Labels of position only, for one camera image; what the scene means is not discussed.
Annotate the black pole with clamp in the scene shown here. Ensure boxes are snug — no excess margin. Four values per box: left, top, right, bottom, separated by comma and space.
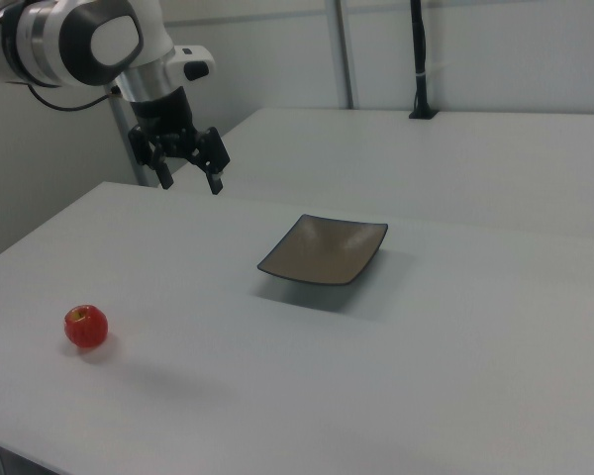
408, 0, 440, 122

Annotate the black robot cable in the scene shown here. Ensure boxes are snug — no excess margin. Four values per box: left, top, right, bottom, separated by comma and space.
26, 83, 121, 113

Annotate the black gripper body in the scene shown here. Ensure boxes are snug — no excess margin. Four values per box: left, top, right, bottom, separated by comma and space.
129, 87, 200, 155

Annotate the red apple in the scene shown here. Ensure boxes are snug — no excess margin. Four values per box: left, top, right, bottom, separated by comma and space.
62, 304, 109, 349

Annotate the square brown ceramic plate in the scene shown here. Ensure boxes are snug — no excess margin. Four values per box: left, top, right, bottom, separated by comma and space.
255, 213, 390, 288

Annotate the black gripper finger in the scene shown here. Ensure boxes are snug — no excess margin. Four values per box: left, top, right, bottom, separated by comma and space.
184, 126, 232, 196
128, 124, 175, 191

